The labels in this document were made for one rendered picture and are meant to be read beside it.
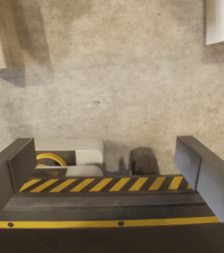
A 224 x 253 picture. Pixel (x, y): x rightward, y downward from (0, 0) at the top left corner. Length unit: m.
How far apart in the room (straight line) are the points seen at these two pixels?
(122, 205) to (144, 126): 0.33
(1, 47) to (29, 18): 0.13
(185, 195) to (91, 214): 0.14
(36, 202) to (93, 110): 0.33
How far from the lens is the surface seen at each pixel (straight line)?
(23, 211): 0.31
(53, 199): 0.28
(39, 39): 0.56
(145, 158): 0.46
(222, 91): 0.63
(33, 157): 0.17
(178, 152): 0.16
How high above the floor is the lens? 0.53
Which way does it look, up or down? 73 degrees down
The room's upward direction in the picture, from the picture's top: 174 degrees clockwise
